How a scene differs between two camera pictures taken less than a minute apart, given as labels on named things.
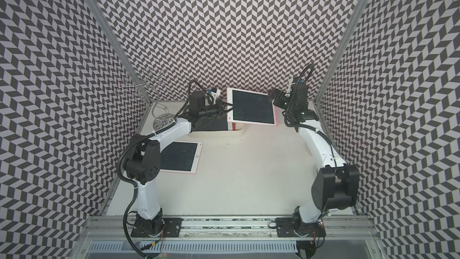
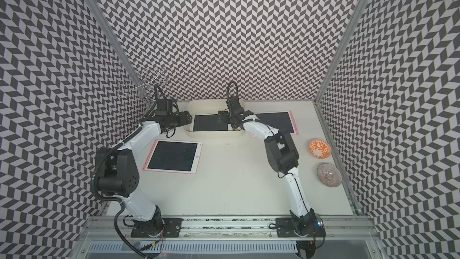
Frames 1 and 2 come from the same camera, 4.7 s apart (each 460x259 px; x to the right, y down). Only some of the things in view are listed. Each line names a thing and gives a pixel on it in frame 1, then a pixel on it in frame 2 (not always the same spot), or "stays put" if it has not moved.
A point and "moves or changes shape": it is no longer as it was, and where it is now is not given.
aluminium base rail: x=114 y=229 stays put
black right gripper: x=281 y=94 -> x=225 y=116
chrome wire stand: x=139 y=86 stays put
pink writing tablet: x=181 y=157 stays put
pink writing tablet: x=251 y=107 moves or changes shape
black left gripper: x=220 y=108 -> x=185 y=119
